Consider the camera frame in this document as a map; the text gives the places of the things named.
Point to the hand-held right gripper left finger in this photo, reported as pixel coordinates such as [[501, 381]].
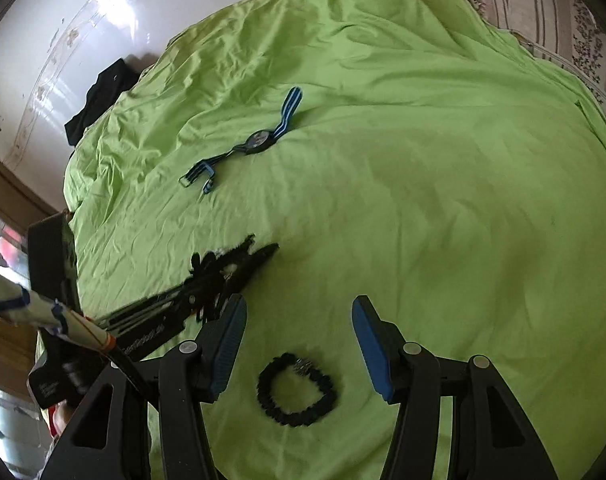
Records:
[[228, 345]]

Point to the black claw hair clip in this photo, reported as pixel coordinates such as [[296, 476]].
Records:
[[243, 260]]

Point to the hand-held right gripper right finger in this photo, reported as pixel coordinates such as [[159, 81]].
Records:
[[373, 350]]

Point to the thin black scrunchie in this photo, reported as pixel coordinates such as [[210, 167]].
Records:
[[268, 400]]

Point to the brown wooden frame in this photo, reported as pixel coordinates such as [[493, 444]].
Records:
[[13, 185]]

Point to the white taped rod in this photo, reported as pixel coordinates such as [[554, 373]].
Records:
[[33, 305]]

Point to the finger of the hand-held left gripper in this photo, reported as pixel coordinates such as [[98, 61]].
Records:
[[153, 335], [148, 305]]

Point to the green bed sheet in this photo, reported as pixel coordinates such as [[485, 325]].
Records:
[[433, 185]]

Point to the black cloth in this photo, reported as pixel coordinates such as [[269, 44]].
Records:
[[103, 95]]

